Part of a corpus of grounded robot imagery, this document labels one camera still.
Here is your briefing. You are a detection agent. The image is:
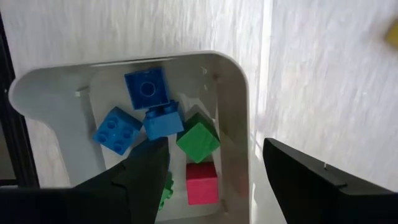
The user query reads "small red block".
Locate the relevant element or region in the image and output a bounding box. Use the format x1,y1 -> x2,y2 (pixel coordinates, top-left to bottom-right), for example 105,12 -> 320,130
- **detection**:
185,161 -> 218,206

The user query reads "yellow cable label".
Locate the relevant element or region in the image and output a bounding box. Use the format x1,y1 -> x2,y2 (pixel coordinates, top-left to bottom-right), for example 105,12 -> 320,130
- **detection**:
384,23 -> 398,49

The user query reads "white plastic bin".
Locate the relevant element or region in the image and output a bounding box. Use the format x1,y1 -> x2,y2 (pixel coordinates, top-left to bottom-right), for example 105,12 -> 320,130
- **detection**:
8,50 -> 251,224

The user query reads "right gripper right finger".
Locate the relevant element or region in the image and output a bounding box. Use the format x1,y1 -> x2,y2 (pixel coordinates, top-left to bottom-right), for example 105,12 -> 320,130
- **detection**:
263,138 -> 346,224

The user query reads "small green block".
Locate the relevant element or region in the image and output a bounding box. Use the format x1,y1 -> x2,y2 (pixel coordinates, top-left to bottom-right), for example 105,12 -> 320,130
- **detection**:
158,170 -> 175,211
176,111 -> 221,164

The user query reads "small blue brick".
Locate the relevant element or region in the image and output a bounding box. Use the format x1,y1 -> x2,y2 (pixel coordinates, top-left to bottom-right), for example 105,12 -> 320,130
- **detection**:
92,106 -> 144,156
142,101 -> 185,141
124,67 -> 171,111

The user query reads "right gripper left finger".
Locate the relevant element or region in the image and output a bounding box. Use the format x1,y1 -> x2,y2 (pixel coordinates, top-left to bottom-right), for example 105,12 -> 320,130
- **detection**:
111,137 -> 171,224

